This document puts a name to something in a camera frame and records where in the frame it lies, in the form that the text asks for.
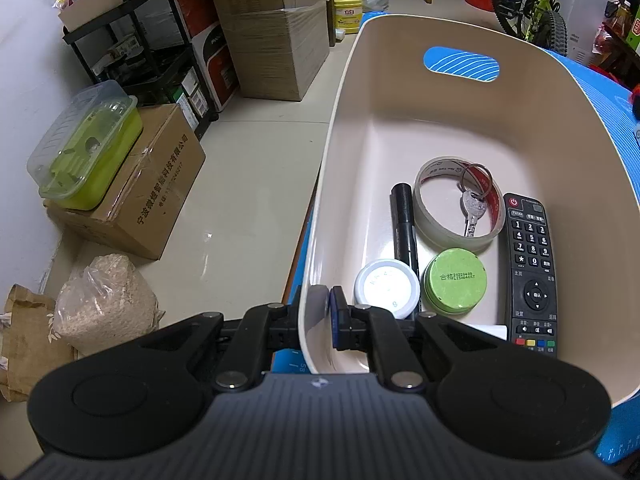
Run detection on silver keys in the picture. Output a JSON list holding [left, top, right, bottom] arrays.
[[458, 162, 494, 237]]

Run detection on white usb charger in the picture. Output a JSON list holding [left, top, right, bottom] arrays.
[[466, 323, 508, 340]]

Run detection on large stacked cardboard box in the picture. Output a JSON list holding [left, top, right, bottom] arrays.
[[214, 0, 329, 102]]

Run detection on bag of grain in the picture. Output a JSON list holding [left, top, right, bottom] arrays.
[[48, 254, 165, 356]]

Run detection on brown paper bag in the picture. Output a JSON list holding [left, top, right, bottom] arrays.
[[1, 284, 76, 402]]

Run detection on black shelf rack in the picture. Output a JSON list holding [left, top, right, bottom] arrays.
[[63, 0, 219, 139]]

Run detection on black tv remote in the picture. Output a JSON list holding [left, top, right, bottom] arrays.
[[503, 193, 559, 358]]

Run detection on black marker pen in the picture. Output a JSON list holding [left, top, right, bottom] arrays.
[[389, 182, 420, 281]]

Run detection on white pill bottle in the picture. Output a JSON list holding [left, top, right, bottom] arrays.
[[354, 259, 420, 320]]

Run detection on green lidded food container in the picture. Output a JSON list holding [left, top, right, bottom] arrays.
[[27, 80, 143, 210]]

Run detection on green round tin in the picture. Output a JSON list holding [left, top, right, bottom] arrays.
[[422, 248, 487, 315]]

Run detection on green black bicycle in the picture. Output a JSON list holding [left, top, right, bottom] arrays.
[[491, 0, 568, 55]]

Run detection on white tape roll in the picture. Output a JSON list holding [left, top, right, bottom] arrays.
[[412, 157, 506, 254]]

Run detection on yellow oil jug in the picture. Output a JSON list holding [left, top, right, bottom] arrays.
[[333, 0, 363, 35]]

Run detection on blue silicone baking mat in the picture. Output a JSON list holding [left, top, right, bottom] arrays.
[[299, 14, 639, 464]]

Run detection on beige plastic storage bin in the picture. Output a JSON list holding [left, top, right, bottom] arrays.
[[299, 14, 639, 404]]

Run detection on cardboard box under container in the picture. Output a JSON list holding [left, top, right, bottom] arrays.
[[44, 104, 205, 260]]

